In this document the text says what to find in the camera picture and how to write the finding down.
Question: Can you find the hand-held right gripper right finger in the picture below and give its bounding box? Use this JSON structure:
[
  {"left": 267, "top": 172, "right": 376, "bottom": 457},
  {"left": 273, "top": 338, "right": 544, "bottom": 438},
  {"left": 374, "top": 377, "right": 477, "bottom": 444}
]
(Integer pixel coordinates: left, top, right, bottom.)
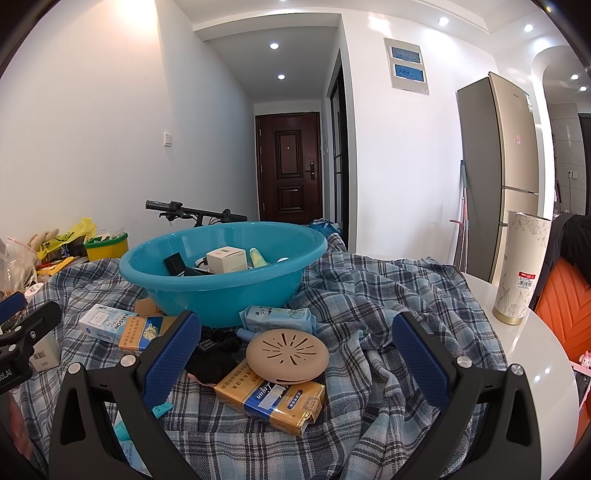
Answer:
[{"left": 392, "top": 311, "right": 541, "bottom": 480}]

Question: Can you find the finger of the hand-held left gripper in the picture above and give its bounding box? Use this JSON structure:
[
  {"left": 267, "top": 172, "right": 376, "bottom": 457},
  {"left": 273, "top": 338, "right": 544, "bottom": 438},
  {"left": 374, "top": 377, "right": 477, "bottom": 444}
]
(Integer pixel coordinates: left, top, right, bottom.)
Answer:
[
  {"left": 0, "top": 301, "right": 62, "bottom": 356},
  {"left": 0, "top": 291, "right": 27, "bottom": 330}
]

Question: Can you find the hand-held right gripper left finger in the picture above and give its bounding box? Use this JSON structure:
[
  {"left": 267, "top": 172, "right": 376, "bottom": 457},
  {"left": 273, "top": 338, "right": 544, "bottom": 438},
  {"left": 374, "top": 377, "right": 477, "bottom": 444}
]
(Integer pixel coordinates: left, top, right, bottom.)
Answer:
[{"left": 48, "top": 310, "right": 202, "bottom": 480}]

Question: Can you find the black knit glove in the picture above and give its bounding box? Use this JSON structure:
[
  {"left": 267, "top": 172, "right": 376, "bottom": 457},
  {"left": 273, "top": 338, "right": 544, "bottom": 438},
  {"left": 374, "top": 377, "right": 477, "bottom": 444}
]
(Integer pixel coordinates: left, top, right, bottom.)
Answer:
[{"left": 185, "top": 327, "right": 243, "bottom": 386}]

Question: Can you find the yellow printed box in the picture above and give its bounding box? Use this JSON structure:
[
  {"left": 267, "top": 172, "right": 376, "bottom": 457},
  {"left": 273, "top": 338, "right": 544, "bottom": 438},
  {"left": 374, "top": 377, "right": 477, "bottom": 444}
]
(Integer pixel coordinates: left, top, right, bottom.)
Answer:
[{"left": 119, "top": 315, "right": 178, "bottom": 355}]

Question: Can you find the white blue box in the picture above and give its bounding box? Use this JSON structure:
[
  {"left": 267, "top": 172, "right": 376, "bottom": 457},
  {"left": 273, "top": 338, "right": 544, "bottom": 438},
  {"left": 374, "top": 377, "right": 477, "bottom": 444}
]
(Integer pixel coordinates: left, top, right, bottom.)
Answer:
[{"left": 78, "top": 304, "right": 139, "bottom": 344}]

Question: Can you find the blue plastic basin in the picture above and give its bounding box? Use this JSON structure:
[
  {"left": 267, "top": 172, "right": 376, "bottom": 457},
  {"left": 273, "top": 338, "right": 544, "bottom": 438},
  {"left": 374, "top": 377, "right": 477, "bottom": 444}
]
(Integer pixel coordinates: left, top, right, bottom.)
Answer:
[{"left": 119, "top": 222, "right": 328, "bottom": 328}]

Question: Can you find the yellow blue packet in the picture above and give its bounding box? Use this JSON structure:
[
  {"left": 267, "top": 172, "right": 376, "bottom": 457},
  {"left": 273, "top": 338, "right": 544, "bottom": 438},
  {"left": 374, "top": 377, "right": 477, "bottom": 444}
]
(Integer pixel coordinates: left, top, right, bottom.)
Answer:
[{"left": 213, "top": 360, "right": 326, "bottom": 438}]

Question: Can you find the round beige perforated case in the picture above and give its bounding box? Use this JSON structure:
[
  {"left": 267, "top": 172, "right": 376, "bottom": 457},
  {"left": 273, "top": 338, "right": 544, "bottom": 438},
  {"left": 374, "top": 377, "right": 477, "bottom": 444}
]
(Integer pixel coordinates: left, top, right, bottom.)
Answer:
[{"left": 245, "top": 329, "right": 330, "bottom": 384}]

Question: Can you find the white desktop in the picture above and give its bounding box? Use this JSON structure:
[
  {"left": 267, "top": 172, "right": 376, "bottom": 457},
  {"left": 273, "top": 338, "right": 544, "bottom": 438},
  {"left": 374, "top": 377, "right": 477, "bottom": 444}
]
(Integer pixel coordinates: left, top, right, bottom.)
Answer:
[{"left": 455, "top": 272, "right": 580, "bottom": 462}]

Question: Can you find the white barcode box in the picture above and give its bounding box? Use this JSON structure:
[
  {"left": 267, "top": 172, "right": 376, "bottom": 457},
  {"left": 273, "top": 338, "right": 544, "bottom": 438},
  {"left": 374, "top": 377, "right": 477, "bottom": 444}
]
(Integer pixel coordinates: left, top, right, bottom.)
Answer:
[{"left": 30, "top": 335, "right": 61, "bottom": 372}]

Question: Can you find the clear zip bag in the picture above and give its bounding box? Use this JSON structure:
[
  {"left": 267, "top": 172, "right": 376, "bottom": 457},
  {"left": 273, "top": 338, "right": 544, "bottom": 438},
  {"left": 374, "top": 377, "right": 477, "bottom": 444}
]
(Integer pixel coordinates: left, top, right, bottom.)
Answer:
[{"left": 0, "top": 237, "right": 38, "bottom": 296}]

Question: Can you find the yellow booklet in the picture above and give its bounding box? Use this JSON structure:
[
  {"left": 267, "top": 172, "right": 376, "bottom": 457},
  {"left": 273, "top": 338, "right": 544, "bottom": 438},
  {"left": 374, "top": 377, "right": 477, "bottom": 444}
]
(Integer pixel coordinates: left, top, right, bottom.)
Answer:
[{"left": 39, "top": 258, "right": 75, "bottom": 278}]

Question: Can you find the beige plush toy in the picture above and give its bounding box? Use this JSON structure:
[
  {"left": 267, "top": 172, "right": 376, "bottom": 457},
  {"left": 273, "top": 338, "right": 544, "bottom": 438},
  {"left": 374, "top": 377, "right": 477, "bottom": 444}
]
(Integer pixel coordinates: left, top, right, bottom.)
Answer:
[{"left": 28, "top": 228, "right": 61, "bottom": 252}]

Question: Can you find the blue plaid cloth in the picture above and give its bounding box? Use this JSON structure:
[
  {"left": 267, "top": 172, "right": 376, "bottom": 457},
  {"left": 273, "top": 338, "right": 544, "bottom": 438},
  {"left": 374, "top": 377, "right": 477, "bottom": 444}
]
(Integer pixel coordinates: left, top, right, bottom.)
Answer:
[{"left": 14, "top": 231, "right": 509, "bottom": 480}]

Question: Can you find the yellow plastic bag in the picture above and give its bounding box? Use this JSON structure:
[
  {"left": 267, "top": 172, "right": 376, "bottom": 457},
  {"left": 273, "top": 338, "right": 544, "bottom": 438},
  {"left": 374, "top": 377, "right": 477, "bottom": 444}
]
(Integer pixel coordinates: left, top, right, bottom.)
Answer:
[{"left": 37, "top": 218, "right": 98, "bottom": 259}]

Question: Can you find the small black box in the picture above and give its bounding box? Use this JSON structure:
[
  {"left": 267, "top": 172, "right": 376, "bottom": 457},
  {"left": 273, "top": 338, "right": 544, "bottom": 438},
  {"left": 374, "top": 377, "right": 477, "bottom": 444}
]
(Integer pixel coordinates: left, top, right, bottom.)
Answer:
[{"left": 163, "top": 253, "right": 187, "bottom": 277}]

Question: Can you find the green yellow container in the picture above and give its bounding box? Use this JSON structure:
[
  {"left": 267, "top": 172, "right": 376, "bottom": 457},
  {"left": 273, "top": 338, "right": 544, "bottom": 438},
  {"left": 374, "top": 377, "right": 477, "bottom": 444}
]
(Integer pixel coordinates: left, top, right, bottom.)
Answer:
[{"left": 84, "top": 232, "right": 129, "bottom": 261}]

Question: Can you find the light blue wet wipes pack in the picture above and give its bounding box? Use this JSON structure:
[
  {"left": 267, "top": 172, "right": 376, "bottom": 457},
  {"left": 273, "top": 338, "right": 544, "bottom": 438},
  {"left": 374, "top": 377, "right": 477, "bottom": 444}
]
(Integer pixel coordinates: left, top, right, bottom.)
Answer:
[{"left": 239, "top": 305, "right": 317, "bottom": 335}]

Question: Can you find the white square box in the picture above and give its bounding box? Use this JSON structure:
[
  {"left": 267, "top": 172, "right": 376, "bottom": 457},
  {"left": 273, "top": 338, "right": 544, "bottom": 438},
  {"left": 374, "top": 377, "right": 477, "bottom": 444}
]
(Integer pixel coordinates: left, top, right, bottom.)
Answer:
[{"left": 206, "top": 248, "right": 247, "bottom": 273}]

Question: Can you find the floral tumbler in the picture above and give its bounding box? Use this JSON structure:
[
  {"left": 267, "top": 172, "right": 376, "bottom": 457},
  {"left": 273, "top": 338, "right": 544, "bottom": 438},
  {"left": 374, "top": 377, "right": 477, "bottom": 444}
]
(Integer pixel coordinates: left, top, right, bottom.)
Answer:
[{"left": 492, "top": 210, "right": 552, "bottom": 326}]

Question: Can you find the folded drying rack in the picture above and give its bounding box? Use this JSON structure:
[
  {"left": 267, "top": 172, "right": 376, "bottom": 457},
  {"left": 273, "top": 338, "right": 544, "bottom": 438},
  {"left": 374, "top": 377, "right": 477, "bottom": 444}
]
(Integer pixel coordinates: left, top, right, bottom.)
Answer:
[{"left": 450, "top": 159, "right": 472, "bottom": 271}]

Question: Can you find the black bicycle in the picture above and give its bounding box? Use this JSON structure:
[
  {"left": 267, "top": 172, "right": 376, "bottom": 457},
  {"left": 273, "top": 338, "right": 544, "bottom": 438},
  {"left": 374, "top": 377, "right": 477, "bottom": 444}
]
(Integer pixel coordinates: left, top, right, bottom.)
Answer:
[{"left": 145, "top": 200, "right": 247, "bottom": 228}]

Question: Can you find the orange chair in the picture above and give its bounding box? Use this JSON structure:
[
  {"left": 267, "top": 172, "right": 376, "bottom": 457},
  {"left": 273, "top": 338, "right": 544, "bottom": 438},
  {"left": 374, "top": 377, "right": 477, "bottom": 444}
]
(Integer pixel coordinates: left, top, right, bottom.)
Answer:
[{"left": 536, "top": 256, "right": 591, "bottom": 365}]

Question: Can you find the black jacket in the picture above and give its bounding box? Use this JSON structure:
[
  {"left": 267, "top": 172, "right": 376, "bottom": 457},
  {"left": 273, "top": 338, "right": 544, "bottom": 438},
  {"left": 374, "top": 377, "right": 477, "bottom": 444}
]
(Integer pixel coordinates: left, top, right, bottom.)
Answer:
[{"left": 529, "top": 213, "right": 591, "bottom": 310}]

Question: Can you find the grey refrigerator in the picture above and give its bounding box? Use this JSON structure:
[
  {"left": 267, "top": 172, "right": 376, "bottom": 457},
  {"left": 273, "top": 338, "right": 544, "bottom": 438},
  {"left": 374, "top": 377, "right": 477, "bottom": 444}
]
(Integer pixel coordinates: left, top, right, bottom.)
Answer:
[{"left": 457, "top": 71, "right": 541, "bottom": 282}]

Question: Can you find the dark brown entrance door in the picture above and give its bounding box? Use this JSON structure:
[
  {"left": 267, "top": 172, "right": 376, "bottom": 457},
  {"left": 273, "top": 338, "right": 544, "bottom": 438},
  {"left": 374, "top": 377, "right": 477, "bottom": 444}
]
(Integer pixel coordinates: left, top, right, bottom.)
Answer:
[{"left": 255, "top": 113, "right": 321, "bottom": 226}]

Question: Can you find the black framed glass door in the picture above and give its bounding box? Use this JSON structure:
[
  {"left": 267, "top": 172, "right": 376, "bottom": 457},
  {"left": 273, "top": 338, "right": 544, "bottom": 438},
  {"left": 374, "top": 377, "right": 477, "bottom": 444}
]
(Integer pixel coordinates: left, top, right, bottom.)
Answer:
[{"left": 329, "top": 48, "right": 350, "bottom": 252}]

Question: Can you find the grey wall electrical panel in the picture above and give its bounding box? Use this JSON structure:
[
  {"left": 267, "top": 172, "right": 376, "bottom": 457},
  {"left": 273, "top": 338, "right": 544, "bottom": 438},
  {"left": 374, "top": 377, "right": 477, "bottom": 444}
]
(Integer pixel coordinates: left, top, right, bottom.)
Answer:
[{"left": 384, "top": 38, "right": 430, "bottom": 95}]

